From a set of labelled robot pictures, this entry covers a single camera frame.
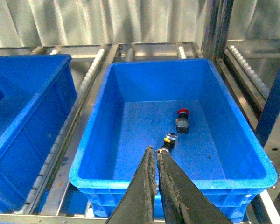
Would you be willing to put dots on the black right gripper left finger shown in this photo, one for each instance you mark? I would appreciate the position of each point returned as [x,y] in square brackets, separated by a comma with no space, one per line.
[137,204]

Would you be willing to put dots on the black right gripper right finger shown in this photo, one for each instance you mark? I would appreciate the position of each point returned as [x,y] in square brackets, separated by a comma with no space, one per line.
[182,201]

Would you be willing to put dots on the yellow mushroom push button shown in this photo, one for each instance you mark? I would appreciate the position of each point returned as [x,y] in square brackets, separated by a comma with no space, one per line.
[169,142]

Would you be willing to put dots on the red mushroom push button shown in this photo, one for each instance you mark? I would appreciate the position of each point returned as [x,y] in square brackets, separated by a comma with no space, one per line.
[182,121]

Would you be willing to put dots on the blue target bin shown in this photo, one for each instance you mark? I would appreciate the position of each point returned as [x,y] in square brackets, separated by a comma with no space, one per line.
[137,105]

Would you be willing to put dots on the blue source bin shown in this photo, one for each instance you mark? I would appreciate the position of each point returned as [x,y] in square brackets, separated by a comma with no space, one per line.
[37,93]

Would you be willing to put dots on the metal rack divider rail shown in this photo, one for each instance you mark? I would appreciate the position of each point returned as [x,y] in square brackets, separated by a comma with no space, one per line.
[57,166]

